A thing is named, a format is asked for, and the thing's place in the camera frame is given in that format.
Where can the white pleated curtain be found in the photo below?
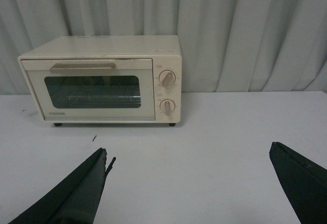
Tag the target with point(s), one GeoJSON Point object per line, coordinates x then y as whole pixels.
{"type": "Point", "coordinates": [227, 45]}

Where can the metal wire oven rack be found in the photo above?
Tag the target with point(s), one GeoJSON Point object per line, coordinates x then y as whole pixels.
{"type": "Point", "coordinates": [105, 99]}

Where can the cream oven door with window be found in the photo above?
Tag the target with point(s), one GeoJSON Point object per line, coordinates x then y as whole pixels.
{"type": "Point", "coordinates": [52, 81]}

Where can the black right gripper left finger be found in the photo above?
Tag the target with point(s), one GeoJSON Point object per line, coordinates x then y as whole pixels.
{"type": "Point", "coordinates": [76, 198]}

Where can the lower beige timer knob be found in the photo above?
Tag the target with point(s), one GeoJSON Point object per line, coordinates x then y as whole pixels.
{"type": "Point", "coordinates": [167, 106]}

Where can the upper beige temperature knob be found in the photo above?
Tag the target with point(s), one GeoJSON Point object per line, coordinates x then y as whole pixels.
{"type": "Point", "coordinates": [167, 78]}

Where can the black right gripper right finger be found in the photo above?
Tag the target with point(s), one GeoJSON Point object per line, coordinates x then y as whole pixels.
{"type": "Point", "coordinates": [303, 182]}

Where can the cream Toshiba toaster oven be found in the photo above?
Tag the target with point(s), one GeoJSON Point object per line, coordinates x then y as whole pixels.
{"type": "Point", "coordinates": [163, 50]}

